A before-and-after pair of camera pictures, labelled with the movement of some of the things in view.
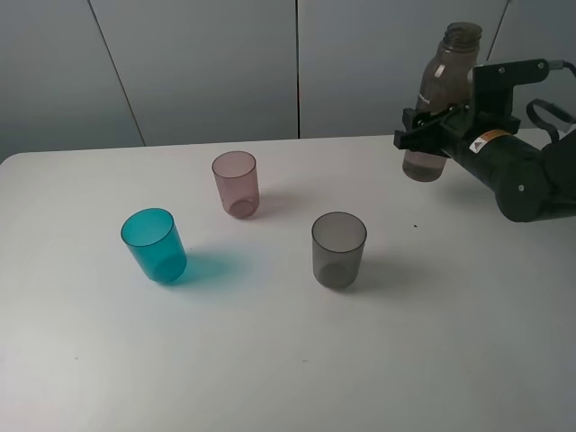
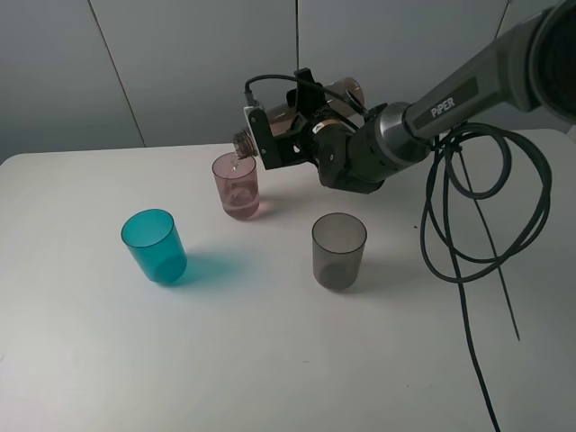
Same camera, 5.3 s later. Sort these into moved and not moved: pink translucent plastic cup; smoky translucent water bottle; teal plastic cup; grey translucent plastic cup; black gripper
Moved: smoky translucent water bottle; black gripper
Not moved: pink translucent plastic cup; teal plastic cup; grey translucent plastic cup
